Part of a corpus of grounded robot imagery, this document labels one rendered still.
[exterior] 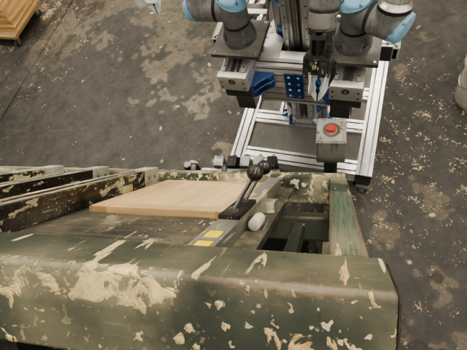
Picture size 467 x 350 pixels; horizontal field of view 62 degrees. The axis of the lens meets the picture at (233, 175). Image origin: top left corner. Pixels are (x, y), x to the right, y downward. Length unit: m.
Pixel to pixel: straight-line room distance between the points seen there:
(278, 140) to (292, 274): 2.10
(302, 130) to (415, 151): 0.72
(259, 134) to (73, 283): 2.14
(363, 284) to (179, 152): 2.52
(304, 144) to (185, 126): 0.97
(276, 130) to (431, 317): 1.35
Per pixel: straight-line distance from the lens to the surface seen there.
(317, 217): 1.24
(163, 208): 1.10
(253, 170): 0.85
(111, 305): 0.44
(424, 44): 3.25
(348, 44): 1.69
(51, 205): 1.15
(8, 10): 4.33
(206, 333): 0.41
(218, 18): 1.74
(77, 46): 4.03
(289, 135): 2.48
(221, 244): 0.72
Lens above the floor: 2.30
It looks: 61 degrees down
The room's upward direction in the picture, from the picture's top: 25 degrees counter-clockwise
